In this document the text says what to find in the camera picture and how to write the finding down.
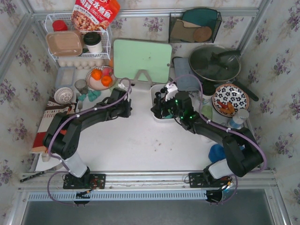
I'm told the egg carton tray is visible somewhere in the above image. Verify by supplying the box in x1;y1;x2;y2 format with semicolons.
58;58;109;70

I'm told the grey glass cup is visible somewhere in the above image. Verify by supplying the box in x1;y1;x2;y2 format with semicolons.
75;79;89;95

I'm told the white round strainer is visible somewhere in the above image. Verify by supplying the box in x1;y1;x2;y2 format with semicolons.
54;87;73;105

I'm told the clear lidded container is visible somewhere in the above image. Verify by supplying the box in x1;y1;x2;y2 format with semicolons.
55;67;76;89

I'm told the pink fruit plate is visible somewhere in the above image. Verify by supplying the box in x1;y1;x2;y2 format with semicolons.
85;66;117;90

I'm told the floral patterned plate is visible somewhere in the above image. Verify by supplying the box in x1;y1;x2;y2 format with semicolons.
211;84;250;118

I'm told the black frying pan with lid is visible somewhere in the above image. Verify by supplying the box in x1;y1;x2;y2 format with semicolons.
188;45;259;102

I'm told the round cork coaster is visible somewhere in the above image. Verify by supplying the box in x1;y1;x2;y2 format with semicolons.
193;26;212;42

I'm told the striped red cloth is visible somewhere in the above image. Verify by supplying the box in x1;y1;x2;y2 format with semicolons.
31;97;76;154

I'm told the brown square container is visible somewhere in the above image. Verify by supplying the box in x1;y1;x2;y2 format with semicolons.
46;30;84;57

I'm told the red jar lid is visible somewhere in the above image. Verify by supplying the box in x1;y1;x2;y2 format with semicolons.
52;20;68;32

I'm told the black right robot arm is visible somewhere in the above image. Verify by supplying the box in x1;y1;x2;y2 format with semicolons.
151;91;265;185

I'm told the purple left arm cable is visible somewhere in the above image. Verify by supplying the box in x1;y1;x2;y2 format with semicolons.
47;77;132;207

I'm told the white bottle blue label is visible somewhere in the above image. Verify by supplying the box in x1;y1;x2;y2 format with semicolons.
228;109;249;129

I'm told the green cutting board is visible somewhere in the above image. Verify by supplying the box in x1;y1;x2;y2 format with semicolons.
113;39;172;83

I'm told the white coffee cup black lid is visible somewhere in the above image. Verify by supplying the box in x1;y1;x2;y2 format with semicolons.
83;32;103;53

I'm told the green cup right side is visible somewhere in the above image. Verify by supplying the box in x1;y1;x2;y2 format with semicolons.
201;105;213;120

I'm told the white storage basket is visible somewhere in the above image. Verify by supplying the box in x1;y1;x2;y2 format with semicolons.
150;84;179;123

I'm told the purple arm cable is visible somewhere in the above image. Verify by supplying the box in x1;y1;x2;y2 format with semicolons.
47;77;132;207
168;75;268;206

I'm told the white wire rack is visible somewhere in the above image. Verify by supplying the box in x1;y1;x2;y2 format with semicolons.
44;13;112;61

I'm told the black mesh organizer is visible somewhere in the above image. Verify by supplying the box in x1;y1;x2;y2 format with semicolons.
168;7;222;43

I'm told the grey blue rectangular tray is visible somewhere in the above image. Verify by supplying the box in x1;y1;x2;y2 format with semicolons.
172;57;200;92

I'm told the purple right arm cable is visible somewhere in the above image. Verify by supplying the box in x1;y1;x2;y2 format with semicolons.
168;75;268;206

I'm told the red snack bag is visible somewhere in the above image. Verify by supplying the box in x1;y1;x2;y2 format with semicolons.
71;0;120;31

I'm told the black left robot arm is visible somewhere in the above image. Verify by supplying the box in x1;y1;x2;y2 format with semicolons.
43;88;132;189

